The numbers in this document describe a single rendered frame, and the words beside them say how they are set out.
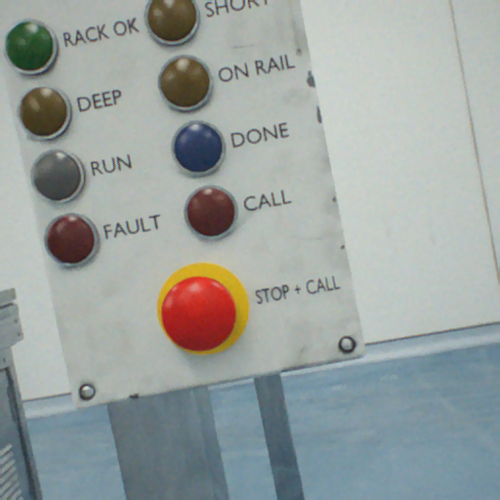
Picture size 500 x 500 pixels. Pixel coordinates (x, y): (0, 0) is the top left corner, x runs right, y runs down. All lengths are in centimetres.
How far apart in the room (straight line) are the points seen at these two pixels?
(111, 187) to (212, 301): 9
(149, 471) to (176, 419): 4
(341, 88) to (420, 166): 59
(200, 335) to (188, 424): 12
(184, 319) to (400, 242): 343
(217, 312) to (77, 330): 9
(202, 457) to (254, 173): 20
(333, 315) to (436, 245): 341
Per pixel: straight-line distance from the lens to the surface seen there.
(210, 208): 37
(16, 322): 197
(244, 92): 39
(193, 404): 46
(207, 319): 36
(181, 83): 38
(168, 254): 39
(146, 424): 47
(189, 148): 38
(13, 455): 198
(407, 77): 381
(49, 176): 39
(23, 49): 41
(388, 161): 376
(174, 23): 39
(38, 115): 40
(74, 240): 39
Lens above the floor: 90
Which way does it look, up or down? 3 degrees down
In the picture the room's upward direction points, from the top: 11 degrees counter-clockwise
